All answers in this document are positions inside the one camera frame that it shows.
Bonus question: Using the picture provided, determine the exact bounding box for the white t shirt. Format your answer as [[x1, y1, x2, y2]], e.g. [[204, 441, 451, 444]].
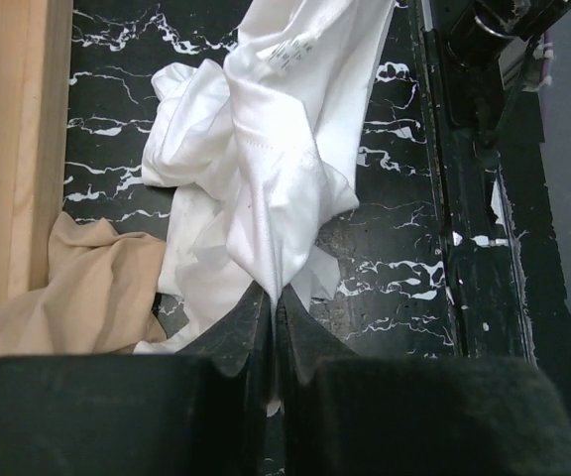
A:
[[136, 1, 395, 354]]

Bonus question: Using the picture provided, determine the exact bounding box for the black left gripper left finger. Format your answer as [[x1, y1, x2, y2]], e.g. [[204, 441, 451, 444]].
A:
[[0, 285, 271, 475]]

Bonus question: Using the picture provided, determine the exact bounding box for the wooden clothes rack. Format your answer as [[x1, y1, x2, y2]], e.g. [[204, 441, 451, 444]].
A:
[[0, 1, 73, 302]]

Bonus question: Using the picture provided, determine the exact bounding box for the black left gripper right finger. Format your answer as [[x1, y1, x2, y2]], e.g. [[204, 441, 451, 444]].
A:
[[275, 289, 571, 475]]

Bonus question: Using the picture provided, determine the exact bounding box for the beige t shirt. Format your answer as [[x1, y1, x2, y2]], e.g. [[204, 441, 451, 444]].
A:
[[0, 212, 167, 356]]

